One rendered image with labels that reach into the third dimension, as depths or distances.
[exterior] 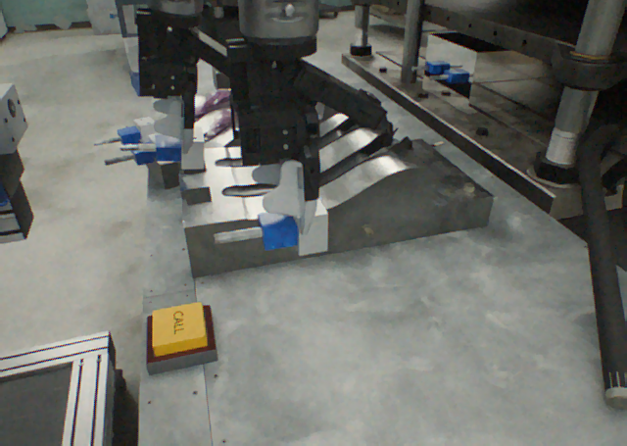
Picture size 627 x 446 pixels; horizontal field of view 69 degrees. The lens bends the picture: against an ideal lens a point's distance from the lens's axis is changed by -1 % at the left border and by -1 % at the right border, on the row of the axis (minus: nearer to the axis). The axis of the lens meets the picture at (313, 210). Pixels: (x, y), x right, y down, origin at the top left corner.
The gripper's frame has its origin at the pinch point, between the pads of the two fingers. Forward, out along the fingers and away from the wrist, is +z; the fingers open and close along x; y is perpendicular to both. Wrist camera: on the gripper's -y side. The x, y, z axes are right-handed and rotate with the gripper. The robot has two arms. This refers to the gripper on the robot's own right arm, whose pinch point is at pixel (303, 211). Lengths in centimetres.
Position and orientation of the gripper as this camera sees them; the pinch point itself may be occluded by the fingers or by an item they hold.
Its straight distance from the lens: 55.1
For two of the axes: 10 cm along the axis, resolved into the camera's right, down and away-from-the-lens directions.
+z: 0.0, 8.5, 5.2
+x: 2.8, 5.0, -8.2
